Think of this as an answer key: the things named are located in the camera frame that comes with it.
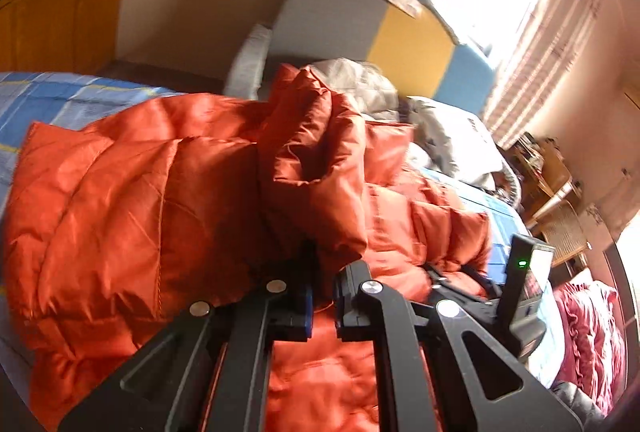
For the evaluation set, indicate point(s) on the patterned cream pillow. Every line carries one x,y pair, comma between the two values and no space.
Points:
450,131

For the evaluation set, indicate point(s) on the dark wooden nightstand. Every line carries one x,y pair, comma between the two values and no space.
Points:
160,74

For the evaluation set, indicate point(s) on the grey quilted blanket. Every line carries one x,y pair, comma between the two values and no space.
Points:
360,81

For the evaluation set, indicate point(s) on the wicker chair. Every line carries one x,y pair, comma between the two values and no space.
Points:
562,227

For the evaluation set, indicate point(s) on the grey yellow blue padded headboard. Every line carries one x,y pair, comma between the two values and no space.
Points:
325,11

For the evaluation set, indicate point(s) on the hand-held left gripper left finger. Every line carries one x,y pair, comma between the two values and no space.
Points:
306,307

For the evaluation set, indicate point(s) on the long striped curtain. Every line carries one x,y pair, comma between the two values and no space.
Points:
550,51

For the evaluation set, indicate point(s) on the white pillow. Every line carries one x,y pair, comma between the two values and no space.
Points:
247,61

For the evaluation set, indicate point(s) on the red ruffled cloth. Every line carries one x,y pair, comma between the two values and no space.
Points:
590,337

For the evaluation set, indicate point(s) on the wooden desk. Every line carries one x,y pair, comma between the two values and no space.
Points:
550,171

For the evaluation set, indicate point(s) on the blue plaid bedsheet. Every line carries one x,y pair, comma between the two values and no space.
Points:
50,96

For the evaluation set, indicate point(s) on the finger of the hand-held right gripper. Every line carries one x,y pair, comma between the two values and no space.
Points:
452,284
482,276

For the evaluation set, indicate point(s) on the orange puffer jacket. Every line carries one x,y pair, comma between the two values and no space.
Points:
150,192

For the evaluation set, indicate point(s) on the person's right forearm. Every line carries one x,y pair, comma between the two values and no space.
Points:
575,404

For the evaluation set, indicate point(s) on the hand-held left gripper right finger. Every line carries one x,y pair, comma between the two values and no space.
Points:
343,307

